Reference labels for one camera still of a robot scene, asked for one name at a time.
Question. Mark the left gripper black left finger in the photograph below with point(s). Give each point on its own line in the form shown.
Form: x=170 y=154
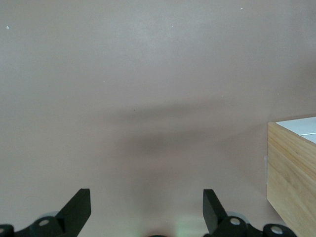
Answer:
x=74 y=214

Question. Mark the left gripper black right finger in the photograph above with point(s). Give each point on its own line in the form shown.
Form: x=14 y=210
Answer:
x=212 y=212

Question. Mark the white-fronted wooden drawer with notch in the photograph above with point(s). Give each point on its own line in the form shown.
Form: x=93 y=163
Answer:
x=312 y=138

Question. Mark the wooden drawer cabinet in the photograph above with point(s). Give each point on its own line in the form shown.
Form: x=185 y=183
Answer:
x=291 y=187

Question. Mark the white-fronted drawer without notch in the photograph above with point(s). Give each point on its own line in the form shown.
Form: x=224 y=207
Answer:
x=301 y=127

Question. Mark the brown table cloth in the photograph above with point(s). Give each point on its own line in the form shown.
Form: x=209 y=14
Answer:
x=138 y=86

